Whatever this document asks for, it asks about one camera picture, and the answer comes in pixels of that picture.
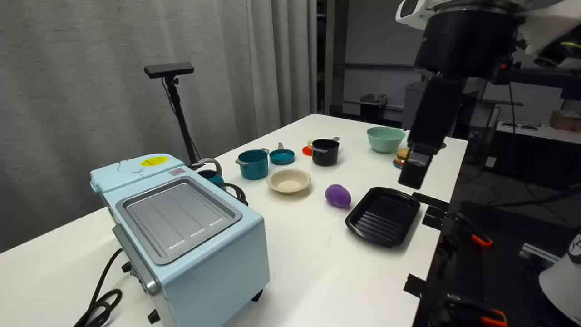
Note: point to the orange handled clamp lower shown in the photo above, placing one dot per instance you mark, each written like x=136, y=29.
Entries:
x=445, y=309

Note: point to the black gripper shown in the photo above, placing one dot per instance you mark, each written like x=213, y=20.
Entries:
x=434, y=118

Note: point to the beige round plate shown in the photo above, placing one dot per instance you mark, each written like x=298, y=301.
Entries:
x=289, y=182

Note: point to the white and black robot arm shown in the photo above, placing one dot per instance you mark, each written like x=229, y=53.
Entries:
x=496, y=40

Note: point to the black cup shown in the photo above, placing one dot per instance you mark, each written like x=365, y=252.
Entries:
x=325, y=151

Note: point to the orange handled clamp upper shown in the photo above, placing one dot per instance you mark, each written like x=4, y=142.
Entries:
x=456, y=222

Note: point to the purple toy eggplant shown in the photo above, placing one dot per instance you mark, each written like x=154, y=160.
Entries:
x=338, y=196

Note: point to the small teal pot lid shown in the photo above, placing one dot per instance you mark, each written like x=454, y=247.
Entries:
x=282, y=154

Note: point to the light blue toaster oven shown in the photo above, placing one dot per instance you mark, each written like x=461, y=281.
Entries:
x=198, y=252

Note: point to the black rectangular grill tray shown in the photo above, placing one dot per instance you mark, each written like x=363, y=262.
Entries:
x=383, y=216

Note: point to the mint green bowl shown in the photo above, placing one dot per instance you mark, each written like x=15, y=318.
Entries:
x=383, y=138

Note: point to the toy burger on blue plate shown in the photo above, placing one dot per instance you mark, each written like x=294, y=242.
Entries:
x=400, y=156

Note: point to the orange toy piece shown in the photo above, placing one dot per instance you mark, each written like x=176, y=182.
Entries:
x=307, y=149

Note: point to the orange handled clamp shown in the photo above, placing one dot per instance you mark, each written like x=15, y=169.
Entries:
x=445, y=309
x=456, y=222

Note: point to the teal pot with handles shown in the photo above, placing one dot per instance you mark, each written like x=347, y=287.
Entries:
x=252, y=163

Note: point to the teal mug behind toaster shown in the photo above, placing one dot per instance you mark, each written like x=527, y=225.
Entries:
x=214, y=174

